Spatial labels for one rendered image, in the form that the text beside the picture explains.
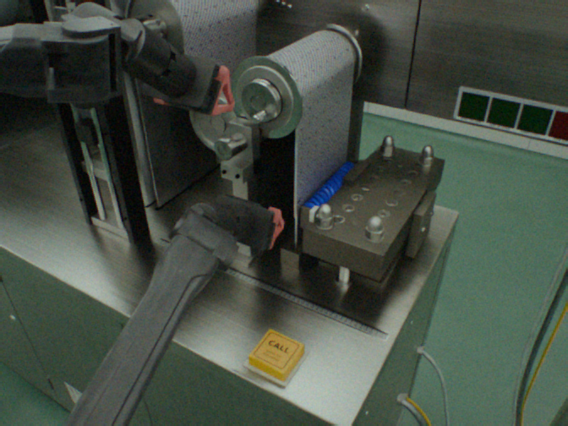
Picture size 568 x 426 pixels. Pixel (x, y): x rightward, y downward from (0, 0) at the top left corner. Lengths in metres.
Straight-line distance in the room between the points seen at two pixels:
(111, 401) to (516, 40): 0.90
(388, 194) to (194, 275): 0.56
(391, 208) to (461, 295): 1.43
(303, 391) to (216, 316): 0.22
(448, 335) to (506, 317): 0.30
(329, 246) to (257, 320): 0.19
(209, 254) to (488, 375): 1.64
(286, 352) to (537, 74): 0.69
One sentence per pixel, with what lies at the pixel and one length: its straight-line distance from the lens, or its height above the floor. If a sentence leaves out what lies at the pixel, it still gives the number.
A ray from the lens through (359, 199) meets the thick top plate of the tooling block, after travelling 0.99.
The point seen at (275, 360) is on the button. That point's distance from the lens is 0.81.
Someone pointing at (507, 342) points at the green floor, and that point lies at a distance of 2.23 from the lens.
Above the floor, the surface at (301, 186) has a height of 1.08.
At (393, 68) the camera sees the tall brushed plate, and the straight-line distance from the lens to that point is 1.10.
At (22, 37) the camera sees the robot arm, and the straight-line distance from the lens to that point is 0.54.
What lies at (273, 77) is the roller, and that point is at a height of 1.29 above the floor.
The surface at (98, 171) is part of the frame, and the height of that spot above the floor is 1.06.
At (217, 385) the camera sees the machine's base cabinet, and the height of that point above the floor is 0.78.
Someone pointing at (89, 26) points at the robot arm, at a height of 1.45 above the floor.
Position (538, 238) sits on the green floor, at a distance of 2.87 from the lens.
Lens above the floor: 1.57
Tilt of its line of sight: 35 degrees down
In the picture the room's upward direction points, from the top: straight up
